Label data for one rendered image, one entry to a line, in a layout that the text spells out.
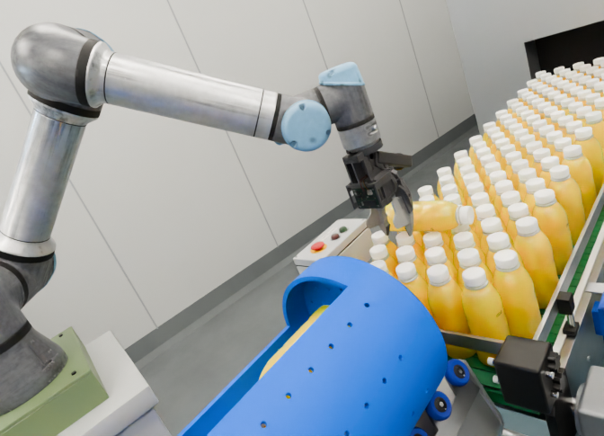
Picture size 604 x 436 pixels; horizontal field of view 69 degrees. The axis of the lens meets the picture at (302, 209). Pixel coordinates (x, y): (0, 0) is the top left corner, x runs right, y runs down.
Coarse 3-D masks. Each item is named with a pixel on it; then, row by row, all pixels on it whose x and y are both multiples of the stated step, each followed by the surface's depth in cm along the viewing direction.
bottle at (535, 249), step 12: (516, 240) 88; (528, 240) 86; (540, 240) 85; (528, 252) 86; (540, 252) 85; (552, 252) 87; (528, 264) 87; (540, 264) 86; (552, 264) 87; (540, 276) 87; (552, 276) 87; (540, 288) 88; (552, 288) 88; (540, 300) 89
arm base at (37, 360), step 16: (16, 336) 72; (32, 336) 75; (0, 352) 70; (16, 352) 72; (32, 352) 74; (48, 352) 76; (64, 352) 80; (0, 368) 70; (16, 368) 71; (32, 368) 72; (48, 368) 74; (0, 384) 70; (16, 384) 70; (32, 384) 72; (48, 384) 73; (0, 400) 70; (16, 400) 70
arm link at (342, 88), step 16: (352, 64) 78; (320, 80) 80; (336, 80) 77; (352, 80) 78; (336, 96) 78; (352, 96) 78; (368, 96) 81; (336, 112) 79; (352, 112) 79; (368, 112) 80; (336, 128) 84; (352, 128) 80
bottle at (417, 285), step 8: (416, 272) 88; (400, 280) 88; (408, 280) 87; (416, 280) 87; (424, 280) 88; (408, 288) 87; (416, 288) 87; (424, 288) 87; (416, 296) 87; (424, 296) 87; (424, 304) 87
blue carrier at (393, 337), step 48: (288, 288) 75; (336, 288) 75; (384, 288) 64; (288, 336) 81; (336, 336) 57; (384, 336) 59; (432, 336) 63; (240, 384) 73; (288, 384) 52; (336, 384) 53; (384, 384) 56; (432, 384) 63; (192, 432) 67; (240, 432) 47; (288, 432) 48; (336, 432) 50; (384, 432) 54
